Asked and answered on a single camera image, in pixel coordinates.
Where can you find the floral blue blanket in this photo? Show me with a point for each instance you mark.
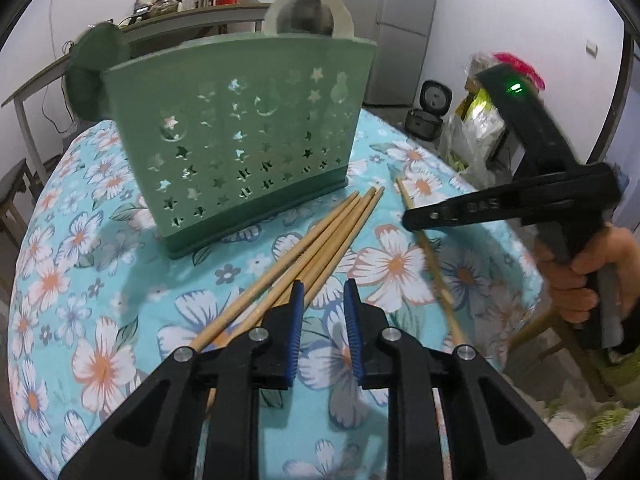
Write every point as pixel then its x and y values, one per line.
pixel 100 280

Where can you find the green perforated utensil holder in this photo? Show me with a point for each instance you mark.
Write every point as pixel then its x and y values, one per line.
pixel 240 135

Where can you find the grey side table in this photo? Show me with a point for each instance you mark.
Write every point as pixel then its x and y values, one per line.
pixel 150 22

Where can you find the grey refrigerator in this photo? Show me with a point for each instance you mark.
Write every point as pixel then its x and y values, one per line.
pixel 395 30

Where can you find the black rice cooker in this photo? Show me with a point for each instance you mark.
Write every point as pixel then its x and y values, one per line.
pixel 436 97

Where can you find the dark green round object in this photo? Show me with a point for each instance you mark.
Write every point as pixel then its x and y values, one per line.
pixel 95 70

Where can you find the wooden chair with dark seat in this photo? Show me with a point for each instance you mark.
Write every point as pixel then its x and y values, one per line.
pixel 12 195

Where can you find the white wall outlet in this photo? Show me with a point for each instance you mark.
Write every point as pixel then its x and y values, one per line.
pixel 591 47

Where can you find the person's right hand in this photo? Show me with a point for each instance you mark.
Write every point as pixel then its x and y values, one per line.
pixel 567 290

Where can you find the black electric pot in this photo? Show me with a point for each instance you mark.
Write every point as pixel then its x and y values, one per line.
pixel 422 124

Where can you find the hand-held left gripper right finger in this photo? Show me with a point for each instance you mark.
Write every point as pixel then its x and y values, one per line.
pixel 354 330

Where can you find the bamboo chopstick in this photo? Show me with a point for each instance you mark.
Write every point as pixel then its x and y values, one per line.
pixel 280 265
pixel 320 242
pixel 435 270
pixel 350 240
pixel 332 246

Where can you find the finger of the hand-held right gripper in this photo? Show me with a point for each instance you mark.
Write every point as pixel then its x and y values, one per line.
pixel 450 211

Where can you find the clear plastic bag of greens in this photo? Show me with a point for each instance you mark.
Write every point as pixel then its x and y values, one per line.
pixel 470 155

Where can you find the glass jar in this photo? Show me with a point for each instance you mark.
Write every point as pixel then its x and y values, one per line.
pixel 166 7

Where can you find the wooden stool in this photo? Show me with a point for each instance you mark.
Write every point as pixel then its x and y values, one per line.
pixel 560 355

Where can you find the yellow green packet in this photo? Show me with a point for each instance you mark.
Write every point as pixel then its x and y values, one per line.
pixel 482 115

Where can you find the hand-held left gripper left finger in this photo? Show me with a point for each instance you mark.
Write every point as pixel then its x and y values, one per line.
pixel 296 330

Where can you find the pink plastic bag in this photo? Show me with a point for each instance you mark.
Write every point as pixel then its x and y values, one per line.
pixel 520 67

